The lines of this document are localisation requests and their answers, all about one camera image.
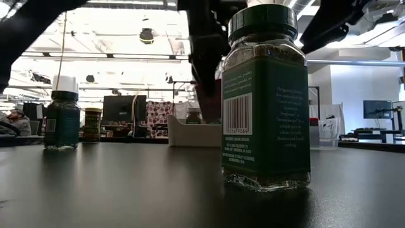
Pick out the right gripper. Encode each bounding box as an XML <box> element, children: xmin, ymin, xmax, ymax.
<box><xmin>299</xmin><ymin>0</ymin><xmax>371</xmax><ymax>54</ymax></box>

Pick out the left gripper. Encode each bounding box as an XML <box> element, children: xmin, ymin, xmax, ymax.
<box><xmin>177</xmin><ymin>0</ymin><xmax>247</xmax><ymax>96</ymax></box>

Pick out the green-lid glass spice jar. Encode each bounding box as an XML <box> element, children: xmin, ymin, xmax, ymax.
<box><xmin>185</xmin><ymin>107</ymin><xmax>203</xmax><ymax>125</ymax></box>
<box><xmin>220</xmin><ymin>3</ymin><xmax>311</xmax><ymax>193</ymax></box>
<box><xmin>43</xmin><ymin>90</ymin><xmax>81</xmax><ymax>151</ymax></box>

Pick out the yellow-lid brown spice jar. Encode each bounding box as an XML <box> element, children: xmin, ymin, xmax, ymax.
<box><xmin>82</xmin><ymin>107</ymin><xmax>103</xmax><ymax>143</ymax></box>

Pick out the pale horizontal ceiling beam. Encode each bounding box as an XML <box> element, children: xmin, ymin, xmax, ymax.
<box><xmin>306</xmin><ymin>59</ymin><xmax>405</xmax><ymax>67</ymax></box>

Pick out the red white patterned cloth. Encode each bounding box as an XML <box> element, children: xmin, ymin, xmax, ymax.
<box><xmin>146</xmin><ymin>101</ymin><xmax>173</xmax><ymax>139</ymax></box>

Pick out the clear bin top middle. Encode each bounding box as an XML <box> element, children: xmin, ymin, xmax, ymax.
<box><xmin>166</xmin><ymin>113</ymin><xmax>223</xmax><ymax>148</ymax></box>

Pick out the long ceiling light bar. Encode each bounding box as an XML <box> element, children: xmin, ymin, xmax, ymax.
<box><xmin>20</xmin><ymin>52</ymin><xmax>190</xmax><ymax>61</ymax></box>

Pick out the hanging black ceiling lamp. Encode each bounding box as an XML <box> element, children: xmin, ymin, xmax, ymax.
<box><xmin>139</xmin><ymin>27</ymin><xmax>155</xmax><ymax>45</ymax></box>

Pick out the black computer monitor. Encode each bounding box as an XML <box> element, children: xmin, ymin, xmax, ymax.
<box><xmin>102</xmin><ymin>94</ymin><xmax>147</xmax><ymax>123</ymax></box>

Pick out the clear plastic bin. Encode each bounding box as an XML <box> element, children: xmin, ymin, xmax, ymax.
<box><xmin>309</xmin><ymin>117</ymin><xmax>342</xmax><ymax>149</ymax></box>

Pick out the black office desk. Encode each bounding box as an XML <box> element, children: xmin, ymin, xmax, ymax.
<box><xmin>337</xmin><ymin>127</ymin><xmax>405</xmax><ymax>144</ymax></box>

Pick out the black box with label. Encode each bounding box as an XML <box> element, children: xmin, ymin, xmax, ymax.
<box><xmin>22</xmin><ymin>101</ymin><xmax>47</xmax><ymax>137</ymax></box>

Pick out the person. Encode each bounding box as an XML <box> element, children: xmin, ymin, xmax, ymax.
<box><xmin>0</xmin><ymin>108</ymin><xmax>32</xmax><ymax>137</ymax></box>

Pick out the dark wall monitor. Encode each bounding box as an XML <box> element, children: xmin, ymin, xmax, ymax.
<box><xmin>363</xmin><ymin>99</ymin><xmax>393</xmax><ymax>120</ymax></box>

